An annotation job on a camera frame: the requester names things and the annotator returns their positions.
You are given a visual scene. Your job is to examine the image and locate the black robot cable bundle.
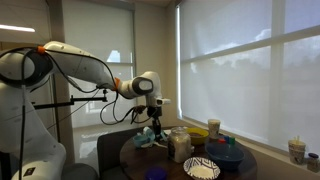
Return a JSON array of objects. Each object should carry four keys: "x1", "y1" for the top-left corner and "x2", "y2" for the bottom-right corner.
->
[{"x1": 0, "y1": 46, "x2": 158, "y2": 180}]

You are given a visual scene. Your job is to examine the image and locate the narrow white roller blind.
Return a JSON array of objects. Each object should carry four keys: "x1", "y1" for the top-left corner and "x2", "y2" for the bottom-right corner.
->
[{"x1": 62, "y1": 3, "x2": 138, "y2": 129}]

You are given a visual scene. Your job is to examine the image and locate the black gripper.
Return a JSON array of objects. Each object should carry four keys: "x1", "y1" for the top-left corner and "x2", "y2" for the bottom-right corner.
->
[{"x1": 147, "y1": 105, "x2": 164, "y2": 135}]

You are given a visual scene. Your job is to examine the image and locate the small jar with blue lid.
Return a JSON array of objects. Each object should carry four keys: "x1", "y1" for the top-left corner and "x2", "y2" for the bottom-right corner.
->
[{"x1": 306, "y1": 152, "x2": 320, "y2": 174}]

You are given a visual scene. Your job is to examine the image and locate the glass jar of rice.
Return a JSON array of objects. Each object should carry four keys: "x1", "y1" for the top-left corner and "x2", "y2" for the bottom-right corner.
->
[{"x1": 167, "y1": 126, "x2": 194, "y2": 164}]

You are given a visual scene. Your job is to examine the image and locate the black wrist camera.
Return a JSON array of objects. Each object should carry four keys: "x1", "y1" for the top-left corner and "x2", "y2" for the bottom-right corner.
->
[{"x1": 132, "y1": 104, "x2": 148, "y2": 115}]

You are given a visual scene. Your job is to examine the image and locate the yellow bowl of coloured beads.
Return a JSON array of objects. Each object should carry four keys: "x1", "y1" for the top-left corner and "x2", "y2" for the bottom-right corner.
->
[{"x1": 184, "y1": 127, "x2": 210, "y2": 146}]

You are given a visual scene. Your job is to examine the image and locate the patterned cup with straws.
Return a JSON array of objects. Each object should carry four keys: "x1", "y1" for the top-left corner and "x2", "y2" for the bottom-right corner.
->
[{"x1": 287, "y1": 135, "x2": 307, "y2": 166}]

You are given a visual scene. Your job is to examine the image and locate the grey round stool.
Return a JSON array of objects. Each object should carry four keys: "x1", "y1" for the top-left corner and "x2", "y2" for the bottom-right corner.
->
[{"x1": 61, "y1": 162, "x2": 100, "y2": 180}]

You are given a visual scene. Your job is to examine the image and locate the medium teal measuring cup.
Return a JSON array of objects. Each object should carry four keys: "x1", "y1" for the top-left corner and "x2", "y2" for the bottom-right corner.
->
[{"x1": 146, "y1": 130, "x2": 160, "y2": 144}]

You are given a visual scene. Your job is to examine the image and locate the wide white roller blind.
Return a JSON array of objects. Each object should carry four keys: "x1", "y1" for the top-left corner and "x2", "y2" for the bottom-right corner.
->
[{"x1": 179, "y1": 0, "x2": 320, "y2": 153}]

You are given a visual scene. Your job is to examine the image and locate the dark upholstered armchair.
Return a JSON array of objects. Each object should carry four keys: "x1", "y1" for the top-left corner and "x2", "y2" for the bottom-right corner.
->
[{"x1": 96, "y1": 125, "x2": 158, "y2": 180}]

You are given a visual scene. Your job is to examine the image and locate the patterned paper cup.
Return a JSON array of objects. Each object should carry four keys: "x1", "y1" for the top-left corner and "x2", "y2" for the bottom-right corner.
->
[{"x1": 207, "y1": 118, "x2": 222, "y2": 140}]

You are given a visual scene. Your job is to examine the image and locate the bright ceiling light strip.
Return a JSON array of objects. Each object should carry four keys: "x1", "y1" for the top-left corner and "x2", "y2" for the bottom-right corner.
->
[{"x1": 0, "y1": 24, "x2": 36, "y2": 33}]

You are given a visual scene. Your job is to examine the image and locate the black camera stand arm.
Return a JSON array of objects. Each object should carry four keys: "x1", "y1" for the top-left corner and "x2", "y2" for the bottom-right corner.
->
[{"x1": 33, "y1": 88, "x2": 109, "y2": 111}]

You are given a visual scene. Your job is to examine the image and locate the dark blue jar lid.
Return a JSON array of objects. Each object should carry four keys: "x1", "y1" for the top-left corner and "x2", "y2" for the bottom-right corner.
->
[{"x1": 144, "y1": 166, "x2": 169, "y2": 180}]

